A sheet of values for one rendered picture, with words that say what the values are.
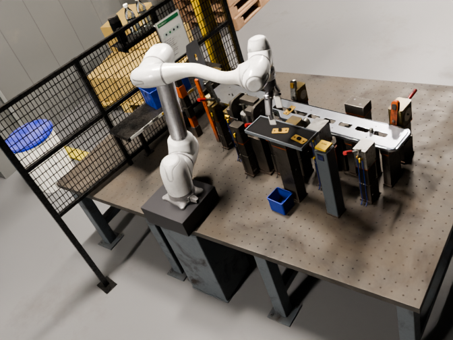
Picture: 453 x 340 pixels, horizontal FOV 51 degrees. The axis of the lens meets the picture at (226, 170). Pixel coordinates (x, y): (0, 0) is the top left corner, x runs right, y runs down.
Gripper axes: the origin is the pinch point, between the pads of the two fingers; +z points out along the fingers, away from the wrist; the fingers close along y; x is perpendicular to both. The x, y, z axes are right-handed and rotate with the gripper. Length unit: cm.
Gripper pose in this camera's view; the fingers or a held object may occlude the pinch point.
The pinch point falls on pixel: (276, 114)
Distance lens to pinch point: 236.1
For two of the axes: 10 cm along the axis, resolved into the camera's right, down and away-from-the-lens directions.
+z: 2.7, 7.3, 6.3
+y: 2.9, -6.8, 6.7
